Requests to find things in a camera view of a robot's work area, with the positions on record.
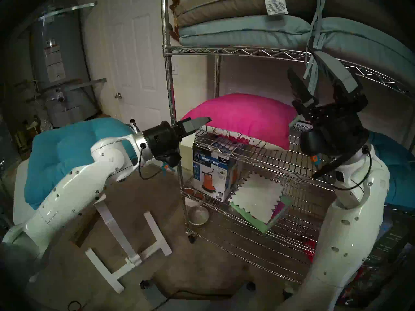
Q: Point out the beige bench cushion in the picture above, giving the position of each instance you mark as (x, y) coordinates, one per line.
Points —
(227, 5)

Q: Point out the green coloured paper pad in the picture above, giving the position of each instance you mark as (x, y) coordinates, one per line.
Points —
(256, 223)

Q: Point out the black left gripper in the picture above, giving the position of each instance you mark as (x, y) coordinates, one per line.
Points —
(162, 140)

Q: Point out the LED lamp product box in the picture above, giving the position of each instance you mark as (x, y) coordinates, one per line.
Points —
(395, 239)

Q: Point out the utility pump cardboard box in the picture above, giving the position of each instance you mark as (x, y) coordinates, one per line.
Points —
(210, 171)

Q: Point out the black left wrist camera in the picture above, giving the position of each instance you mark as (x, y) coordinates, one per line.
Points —
(170, 159)

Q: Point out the small red tool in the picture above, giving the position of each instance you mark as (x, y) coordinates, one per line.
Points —
(311, 248)

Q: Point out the grey water heater tank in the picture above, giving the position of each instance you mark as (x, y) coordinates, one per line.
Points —
(61, 38)

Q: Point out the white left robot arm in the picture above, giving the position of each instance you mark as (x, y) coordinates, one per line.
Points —
(74, 190)

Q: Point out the teal tufted round cushion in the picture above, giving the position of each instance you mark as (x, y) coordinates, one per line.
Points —
(400, 171)

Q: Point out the white cushion care label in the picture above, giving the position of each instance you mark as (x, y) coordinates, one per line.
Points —
(275, 2)

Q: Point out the white adjustable side table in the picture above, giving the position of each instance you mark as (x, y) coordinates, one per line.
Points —
(113, 229)

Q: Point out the white zigzag edged paper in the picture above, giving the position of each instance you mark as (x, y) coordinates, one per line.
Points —
(257, 195)

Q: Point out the white plastic container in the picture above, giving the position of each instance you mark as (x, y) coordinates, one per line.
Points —
(193, 202)

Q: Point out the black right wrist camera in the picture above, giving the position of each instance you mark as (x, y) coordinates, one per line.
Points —
(309, 143)

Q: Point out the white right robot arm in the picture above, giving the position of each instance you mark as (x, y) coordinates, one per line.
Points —
(350, 223)

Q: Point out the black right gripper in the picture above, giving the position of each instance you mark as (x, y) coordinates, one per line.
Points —
(340, 129)

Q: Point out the teal cushion with ties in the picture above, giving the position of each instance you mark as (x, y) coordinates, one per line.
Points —
(61, 148)

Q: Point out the white pink flamingo pillow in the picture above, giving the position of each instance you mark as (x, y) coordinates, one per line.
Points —
(246, 116)

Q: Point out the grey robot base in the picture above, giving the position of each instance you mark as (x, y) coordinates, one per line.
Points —
(155, 297)

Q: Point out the white panel door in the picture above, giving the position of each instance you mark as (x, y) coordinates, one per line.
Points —
(139, 54)

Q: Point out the small metal bowl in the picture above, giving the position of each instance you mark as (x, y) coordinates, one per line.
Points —
(198, 215)

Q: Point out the short wooden board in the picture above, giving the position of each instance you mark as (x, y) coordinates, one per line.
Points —
(85, 232)

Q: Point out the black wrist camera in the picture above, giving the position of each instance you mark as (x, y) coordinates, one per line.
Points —
(309, 143)
(170, 159)

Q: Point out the white light switch plate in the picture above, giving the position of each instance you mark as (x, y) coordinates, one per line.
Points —
(174, 69)

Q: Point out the light blue bench cushion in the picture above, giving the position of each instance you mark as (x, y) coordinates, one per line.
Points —
(246, 31)

